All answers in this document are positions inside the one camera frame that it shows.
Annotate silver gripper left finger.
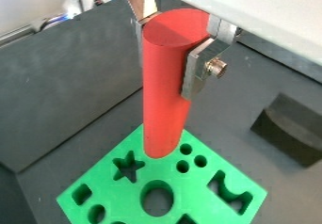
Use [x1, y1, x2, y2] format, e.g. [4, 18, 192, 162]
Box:
[127, 0, 160, 63]

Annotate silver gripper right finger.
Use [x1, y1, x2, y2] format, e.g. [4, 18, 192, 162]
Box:
[181, 15, 242, 101]

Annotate red oval peg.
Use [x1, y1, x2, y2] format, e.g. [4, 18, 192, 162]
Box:
[141, 8, 208, 158]

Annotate black foam block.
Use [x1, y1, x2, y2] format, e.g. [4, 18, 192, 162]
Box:
[251, 93, 322, 168]

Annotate green shape sorter block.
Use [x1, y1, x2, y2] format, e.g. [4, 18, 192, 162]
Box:
[56, 127, 267, 224]

